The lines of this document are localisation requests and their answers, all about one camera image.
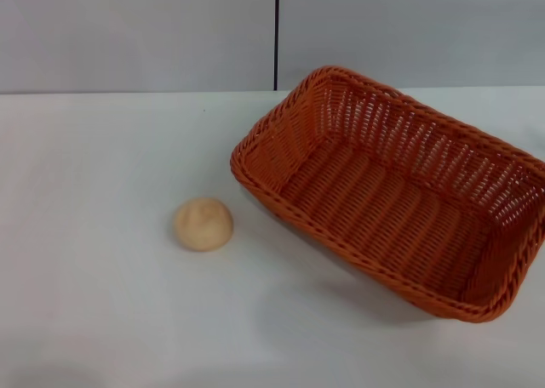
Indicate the round beige bread roll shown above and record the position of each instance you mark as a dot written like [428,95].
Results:
[203,229]

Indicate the black vertical wall seam strip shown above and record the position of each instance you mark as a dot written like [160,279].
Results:
[277,35]

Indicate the orange woven plastic basket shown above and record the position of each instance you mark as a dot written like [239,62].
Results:
[374,218]

